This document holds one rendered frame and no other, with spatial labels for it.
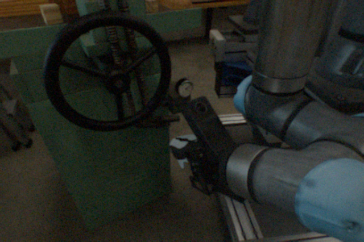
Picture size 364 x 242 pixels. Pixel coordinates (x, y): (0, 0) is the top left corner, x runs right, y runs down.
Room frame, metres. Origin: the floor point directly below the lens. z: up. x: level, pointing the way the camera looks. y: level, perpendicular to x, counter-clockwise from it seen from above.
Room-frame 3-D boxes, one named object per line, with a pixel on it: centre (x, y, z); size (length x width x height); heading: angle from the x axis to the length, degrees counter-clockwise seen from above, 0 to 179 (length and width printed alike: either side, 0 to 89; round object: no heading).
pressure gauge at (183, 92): (0.71, -0.01, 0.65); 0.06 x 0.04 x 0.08; 120
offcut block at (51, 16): (0.61, 0.32, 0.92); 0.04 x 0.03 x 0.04; 127
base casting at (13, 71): (0.88, 0.38, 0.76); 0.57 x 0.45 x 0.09; 30
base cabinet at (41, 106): (0.87, 0.38, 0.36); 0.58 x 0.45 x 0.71; 30
